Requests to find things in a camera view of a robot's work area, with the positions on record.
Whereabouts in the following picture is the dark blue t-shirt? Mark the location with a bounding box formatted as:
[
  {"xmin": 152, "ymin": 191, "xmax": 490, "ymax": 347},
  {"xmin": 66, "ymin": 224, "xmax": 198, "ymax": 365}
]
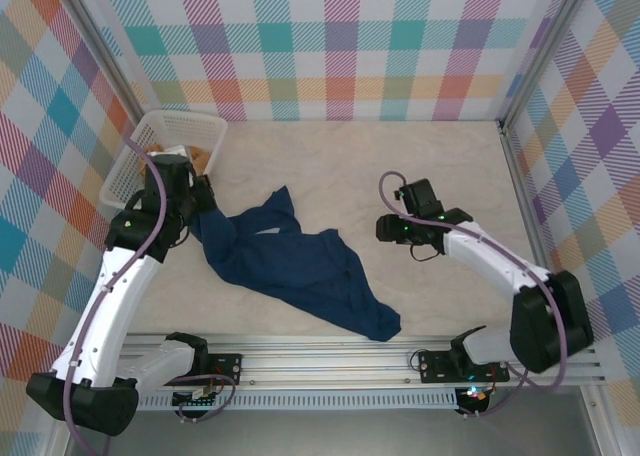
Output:
[{"xmin": 191, "ymin": 185, "xmax": 403, "ymax": 342}]

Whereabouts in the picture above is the tan crumpled cloth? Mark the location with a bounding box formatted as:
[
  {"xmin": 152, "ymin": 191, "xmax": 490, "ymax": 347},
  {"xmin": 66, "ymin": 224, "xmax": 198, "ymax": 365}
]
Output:
[{"xmin": 135, "ymin": 144, "xmax": 214, "ymax": 187}]

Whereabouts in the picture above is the white plastic basket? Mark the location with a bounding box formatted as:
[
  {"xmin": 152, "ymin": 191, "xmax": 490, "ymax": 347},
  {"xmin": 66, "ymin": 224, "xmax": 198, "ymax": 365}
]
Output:
[{"xmin": 98, "ymin": 109, "xmax": 229, "ymax": 210}]

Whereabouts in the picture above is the small board with coloured light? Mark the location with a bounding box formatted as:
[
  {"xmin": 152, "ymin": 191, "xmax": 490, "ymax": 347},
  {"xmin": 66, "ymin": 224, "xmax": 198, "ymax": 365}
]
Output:
[{"xmin": 457, "ymin": 385, "xmax": 490, "ymax": 405}]

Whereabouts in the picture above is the small board with green lights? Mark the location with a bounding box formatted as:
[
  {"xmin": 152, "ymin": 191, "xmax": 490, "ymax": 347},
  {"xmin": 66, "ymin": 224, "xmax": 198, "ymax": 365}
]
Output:
[{"xmin": 172, "ymin": 385, "xmax": 221, "ymax": 410}]

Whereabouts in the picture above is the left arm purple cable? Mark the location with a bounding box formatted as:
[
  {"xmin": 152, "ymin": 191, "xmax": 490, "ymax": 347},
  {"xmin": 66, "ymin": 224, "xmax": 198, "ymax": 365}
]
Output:
[{"xmin": 63, "ymin": 135, "xmax": 236, "ymax": 456}]

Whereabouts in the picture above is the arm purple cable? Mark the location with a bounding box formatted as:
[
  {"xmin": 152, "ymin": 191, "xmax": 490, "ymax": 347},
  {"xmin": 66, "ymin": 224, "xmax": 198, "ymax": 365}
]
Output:
[
  {"xmin": 63, "ymin": 135, "xmax": 236, "ymax": 456},
  {"xmin": 378, "ymin": 170, "xmax": 571, "ymax": 420}
]

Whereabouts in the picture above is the aluminium side rail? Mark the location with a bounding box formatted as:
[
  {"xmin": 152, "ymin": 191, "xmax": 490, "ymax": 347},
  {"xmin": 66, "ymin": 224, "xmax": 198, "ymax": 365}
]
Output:
[{"xmin": 497, "ymin": 118, "xmax": 556, "ymax": 277}]

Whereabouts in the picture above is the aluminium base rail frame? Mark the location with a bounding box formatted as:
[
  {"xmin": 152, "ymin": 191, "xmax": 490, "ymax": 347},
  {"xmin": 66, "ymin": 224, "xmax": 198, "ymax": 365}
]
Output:
[{"xmin": 119, "ymin": 331, "xmax": 601, "ymax": 388}]

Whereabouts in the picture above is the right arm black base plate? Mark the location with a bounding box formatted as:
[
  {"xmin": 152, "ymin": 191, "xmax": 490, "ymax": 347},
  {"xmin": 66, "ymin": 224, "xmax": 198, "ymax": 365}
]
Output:
[{"xmin": 418, "ymin": 350, "xmax": 511, "ymax": 385}]

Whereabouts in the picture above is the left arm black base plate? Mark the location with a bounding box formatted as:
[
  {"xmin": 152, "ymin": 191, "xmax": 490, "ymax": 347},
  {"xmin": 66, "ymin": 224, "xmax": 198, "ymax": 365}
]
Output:
[{"xmin": 207, "ymin": 353, "xmax": 245, "ymax": 386}]

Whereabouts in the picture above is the white slotted cable duct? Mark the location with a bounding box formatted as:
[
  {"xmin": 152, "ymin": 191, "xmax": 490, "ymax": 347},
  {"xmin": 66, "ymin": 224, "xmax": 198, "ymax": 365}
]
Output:
[{"xmin": 137, "ymin": 390, "xmax": 459, "ymax": 411}]

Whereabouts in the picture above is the aluminium corner post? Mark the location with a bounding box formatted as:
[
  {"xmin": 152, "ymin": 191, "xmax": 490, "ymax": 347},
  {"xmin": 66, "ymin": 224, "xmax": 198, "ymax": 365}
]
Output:
[
  {"xmin": 499, "ymin": 0, "xmax": 591, "ymax": 122},
  {"xmin": 59, "ymin": 0, "xmax": 151, "ymax": 122}
]

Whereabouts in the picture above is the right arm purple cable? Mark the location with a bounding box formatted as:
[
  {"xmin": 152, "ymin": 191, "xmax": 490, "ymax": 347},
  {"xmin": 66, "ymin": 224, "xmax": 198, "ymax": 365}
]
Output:
[{"xmin": 378, "ymin": 170, "xmax": 571, "ymax": 420}]

